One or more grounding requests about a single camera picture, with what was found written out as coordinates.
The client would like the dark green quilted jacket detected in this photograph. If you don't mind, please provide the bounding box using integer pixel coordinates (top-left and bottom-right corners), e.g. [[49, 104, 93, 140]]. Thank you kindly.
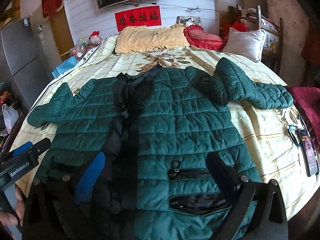
[[27, 58, 293, 239]]

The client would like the person's left hand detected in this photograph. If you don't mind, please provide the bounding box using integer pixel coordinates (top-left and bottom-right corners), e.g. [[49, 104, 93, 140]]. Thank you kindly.
[[1, 185, 25, 239]]

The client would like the white plastic bag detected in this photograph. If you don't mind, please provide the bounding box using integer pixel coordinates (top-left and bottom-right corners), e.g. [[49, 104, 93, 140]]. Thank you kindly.
[[2, 104, 19, 133]]

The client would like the floral cream bed quilt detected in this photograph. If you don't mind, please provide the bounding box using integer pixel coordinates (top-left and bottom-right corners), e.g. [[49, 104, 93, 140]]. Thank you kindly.
[[10, 33, 320, 222]]

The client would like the blue paper bag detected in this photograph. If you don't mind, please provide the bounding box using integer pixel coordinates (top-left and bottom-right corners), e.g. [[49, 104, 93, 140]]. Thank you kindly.
[[52, 56, 78, 78]]

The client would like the grey refrigerator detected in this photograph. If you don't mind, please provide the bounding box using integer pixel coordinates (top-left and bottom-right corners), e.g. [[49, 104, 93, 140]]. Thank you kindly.
[[1, 17, 52, 114]]

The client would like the plush toy with red hat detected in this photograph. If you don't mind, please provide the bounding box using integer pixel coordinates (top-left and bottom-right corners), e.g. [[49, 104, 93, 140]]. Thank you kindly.
[[88, 31, 102, 47]]

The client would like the dark red blanket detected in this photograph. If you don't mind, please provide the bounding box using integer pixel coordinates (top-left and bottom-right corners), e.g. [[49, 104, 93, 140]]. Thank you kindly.
[[285, 86, 320, 152]]

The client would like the yellow frilled pillow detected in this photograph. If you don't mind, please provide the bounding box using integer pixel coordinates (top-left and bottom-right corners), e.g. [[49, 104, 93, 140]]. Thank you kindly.
[[115, 24, 190, 54]]

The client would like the white pillow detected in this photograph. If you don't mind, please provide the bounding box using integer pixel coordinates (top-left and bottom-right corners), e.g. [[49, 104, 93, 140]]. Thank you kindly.
[[222, 28, 266, 62]]

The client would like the red banner with characters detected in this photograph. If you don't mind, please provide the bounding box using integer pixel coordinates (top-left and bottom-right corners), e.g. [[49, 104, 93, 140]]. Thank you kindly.
[[114, 5, 162, 32]]

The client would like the wooden chair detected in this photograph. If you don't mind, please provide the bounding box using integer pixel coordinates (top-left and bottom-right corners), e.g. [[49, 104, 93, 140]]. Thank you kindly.
[[236, 4, 284, 75]]

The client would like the red frilled cushion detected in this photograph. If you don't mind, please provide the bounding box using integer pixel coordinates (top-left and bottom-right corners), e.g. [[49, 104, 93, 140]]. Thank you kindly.
[[183, 25, 227, 50]]

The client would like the framed photo at headboard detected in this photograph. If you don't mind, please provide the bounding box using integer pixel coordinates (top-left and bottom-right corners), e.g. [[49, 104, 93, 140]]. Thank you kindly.
[[176, 16, 201, 27]]

